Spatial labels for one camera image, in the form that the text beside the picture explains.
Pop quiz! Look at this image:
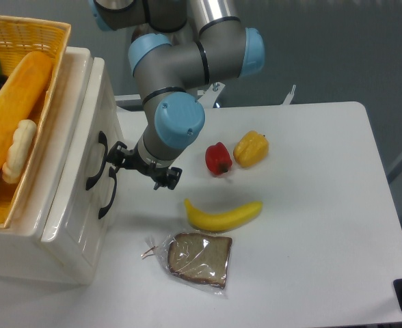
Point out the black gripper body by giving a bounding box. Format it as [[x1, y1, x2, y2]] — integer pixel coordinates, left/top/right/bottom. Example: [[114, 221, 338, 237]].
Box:
[[127, 136, 170, 178]]

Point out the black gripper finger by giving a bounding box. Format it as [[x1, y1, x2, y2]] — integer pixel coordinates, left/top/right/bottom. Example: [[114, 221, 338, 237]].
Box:
[[106, 141, 130, 171], [152, 167, 183, 190]]

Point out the white drawer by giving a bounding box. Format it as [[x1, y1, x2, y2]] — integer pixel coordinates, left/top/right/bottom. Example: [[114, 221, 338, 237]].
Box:
[[42, 58, 116, 243], [64, 112, 122, 284]]

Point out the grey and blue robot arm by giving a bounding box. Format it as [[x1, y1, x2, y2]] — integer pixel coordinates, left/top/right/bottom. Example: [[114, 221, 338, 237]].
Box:
[[90, 1, 265, 189]]

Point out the white drawer cabinet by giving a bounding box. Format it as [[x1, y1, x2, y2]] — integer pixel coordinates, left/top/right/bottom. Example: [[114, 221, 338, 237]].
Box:
[[0, 46, 96, 286]]

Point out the red bell pepper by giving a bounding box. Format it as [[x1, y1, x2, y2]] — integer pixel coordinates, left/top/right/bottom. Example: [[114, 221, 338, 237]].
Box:
[[205, 142, 232, 176]]

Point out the yellow banana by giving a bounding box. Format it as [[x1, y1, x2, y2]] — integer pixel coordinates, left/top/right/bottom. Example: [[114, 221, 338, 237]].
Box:
[[184, 199, 263, 232]]

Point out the bread slice in plastic bag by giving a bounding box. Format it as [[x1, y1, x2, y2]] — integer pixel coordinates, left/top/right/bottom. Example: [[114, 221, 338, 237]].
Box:
[[141, 232, 233, 296]]

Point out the yellow bell pepper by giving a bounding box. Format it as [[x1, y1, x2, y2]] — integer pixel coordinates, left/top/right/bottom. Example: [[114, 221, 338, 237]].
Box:
[[233, 131, 269, 168]]

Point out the pale twisted bread roll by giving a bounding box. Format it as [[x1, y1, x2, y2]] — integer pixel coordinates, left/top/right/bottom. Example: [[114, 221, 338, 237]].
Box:
[[2, 120, 37, 185]]

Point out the orange baguette loaf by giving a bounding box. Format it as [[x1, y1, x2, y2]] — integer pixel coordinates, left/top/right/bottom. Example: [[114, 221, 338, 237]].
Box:
[[0, 51, 53, 169]]

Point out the yellow wicker basket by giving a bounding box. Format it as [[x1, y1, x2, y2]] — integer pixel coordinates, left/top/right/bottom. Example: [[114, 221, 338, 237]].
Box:
[[0, 15, 71, 229]]

